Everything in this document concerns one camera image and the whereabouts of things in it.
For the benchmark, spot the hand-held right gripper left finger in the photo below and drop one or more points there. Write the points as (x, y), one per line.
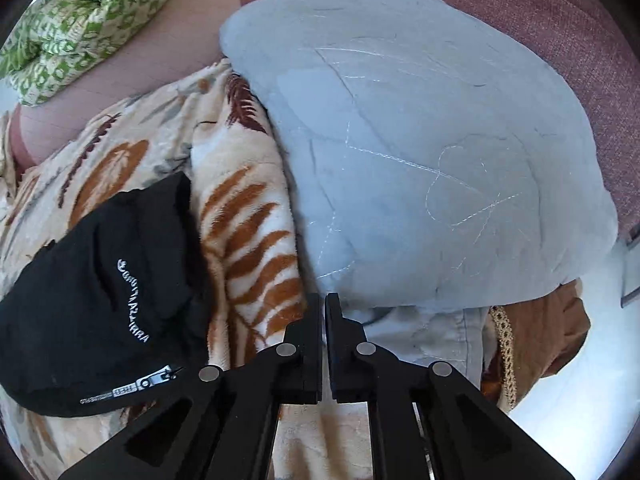
(308, 355)

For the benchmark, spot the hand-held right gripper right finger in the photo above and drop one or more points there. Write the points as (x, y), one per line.
(337, 355)

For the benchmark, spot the black pants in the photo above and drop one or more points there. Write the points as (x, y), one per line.
(90, 310)

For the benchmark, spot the leaf print fleece blanket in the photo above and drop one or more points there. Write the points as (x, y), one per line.
(240, 220)

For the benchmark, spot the brown cloth with lace trim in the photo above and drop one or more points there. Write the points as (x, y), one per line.
(535, 335)

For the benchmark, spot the light blue quilted pillow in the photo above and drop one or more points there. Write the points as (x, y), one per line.
(400, 160)

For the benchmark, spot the pink bed sheet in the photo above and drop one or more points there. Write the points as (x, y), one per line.
(150, 60)

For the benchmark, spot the green patterned folded quilt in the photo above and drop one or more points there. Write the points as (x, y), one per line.
(85, 20)

